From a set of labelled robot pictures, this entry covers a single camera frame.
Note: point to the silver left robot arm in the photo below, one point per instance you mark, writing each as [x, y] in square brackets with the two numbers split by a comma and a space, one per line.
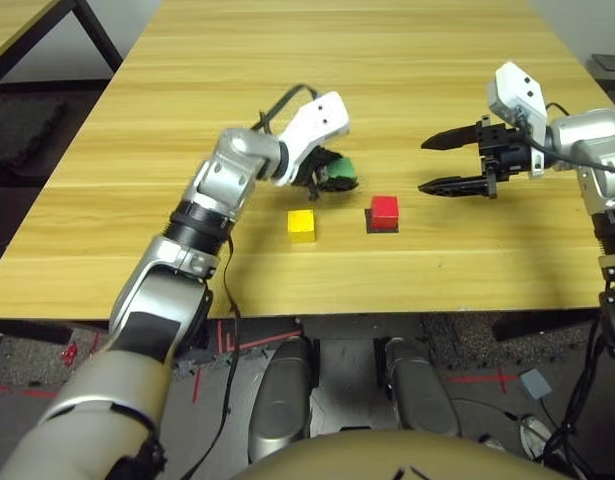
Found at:
[217, 175]

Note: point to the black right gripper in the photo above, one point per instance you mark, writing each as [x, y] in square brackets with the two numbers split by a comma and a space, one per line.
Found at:
[507, 152]

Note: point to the grey robot left leg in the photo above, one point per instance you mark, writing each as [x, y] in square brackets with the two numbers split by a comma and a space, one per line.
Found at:
[282, 395]

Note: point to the small red floor object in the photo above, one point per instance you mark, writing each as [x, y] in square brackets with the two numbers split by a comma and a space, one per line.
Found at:
[68, 352]

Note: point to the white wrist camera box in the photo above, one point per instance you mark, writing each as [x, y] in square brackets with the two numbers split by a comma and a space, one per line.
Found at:
[317, 122]
[517, 92]

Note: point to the green cube block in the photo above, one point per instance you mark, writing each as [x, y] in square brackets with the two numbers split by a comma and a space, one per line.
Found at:
[343, 169]

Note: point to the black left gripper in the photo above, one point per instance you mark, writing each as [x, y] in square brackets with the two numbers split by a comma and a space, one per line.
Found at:
[312, 170]

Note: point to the red cube block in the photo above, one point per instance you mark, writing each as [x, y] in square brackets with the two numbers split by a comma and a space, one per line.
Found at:
[385, 211]

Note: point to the wooden side table black frame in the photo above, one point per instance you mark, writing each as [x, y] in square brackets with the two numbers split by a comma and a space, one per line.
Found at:
[17, 20]

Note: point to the white sneaker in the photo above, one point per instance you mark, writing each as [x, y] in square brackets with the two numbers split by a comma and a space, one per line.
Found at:
[533, 435]
[492, 442]

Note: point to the dark foam floor mat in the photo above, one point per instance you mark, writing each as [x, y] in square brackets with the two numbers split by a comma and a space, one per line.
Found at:
[22, 127]

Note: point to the tan robot torso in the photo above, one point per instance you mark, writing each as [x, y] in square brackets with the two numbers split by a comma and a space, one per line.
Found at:
[387, 457]

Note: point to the grey foot pedal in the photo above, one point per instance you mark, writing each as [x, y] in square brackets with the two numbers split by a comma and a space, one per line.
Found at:
[535, 384]

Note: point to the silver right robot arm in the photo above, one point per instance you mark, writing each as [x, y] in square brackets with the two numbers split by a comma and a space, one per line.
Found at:
[587, 135]

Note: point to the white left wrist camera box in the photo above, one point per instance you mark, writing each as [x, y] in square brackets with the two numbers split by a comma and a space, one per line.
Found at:
[317, 122]

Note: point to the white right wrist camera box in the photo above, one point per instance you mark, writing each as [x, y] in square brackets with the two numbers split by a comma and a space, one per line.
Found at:
[517, 92]

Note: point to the grey robot right leg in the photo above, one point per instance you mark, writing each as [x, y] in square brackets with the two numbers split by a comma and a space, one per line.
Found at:
[422, 390]

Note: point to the black square pad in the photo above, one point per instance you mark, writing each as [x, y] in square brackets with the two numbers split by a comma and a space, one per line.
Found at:
[382, 230]

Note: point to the yellow cube block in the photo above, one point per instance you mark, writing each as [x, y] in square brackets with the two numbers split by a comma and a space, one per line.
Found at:
[301, 226]

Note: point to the grey robot leg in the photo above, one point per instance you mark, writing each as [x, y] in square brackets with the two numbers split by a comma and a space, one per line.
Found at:
[282, 395]
[422, 390]

